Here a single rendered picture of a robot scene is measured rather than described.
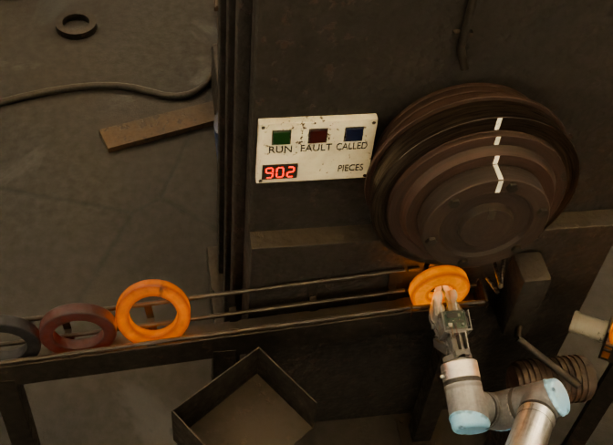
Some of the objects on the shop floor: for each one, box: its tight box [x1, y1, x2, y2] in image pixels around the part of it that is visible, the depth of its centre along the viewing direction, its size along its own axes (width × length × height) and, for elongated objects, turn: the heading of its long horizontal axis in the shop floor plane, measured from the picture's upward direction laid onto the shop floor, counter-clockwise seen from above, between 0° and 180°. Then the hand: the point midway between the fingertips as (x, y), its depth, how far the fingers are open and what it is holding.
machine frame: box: [207, 0, 613, 422], centre depth 246 cm, size 73×108×176 cm
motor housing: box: [483, 355, 597, 445], centre depth 259 cm, size 13×22×54 cm, turn 95°
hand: (441, 286), depth 228 cm, fingers closed
